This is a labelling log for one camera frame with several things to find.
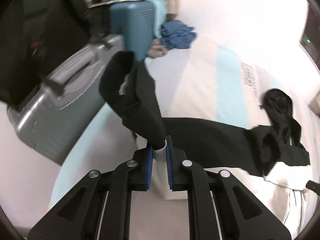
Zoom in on black and white jacket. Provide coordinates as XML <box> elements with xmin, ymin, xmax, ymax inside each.
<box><xmin>99</xmin><ymin>50</ymin><xmax>320</xmax><ymax>235</ymax></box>

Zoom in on grey hard suitcase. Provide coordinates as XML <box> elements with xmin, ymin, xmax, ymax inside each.
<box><xmin>7</xmin><ymin>34</ymin><xmax>124</xmax><ymax>165</ymax></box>

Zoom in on striped pastel bed mattress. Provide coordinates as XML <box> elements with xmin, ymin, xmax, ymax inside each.
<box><xmin>48</xmin><ymin>36</ymin><xmax>320</xmax><ymax>240</ymax></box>

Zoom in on blue crumpled garment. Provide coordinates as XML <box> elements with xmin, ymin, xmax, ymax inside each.
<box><xmin>160</xmin><ymin>21</ymin><xmax>197</xmax><ymax>50</ymax></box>

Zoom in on teal hard suitcase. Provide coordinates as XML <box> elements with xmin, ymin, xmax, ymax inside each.
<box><xmin>109</xmin><ymin>0</ymin><xmax>167</xmax><ymax>60</ymax></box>

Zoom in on black bag pile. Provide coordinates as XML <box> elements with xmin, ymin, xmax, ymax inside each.
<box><xmin>1</xmin><ymin>0</ymin><xmax>103</xmax><ymax>111</ymax></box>

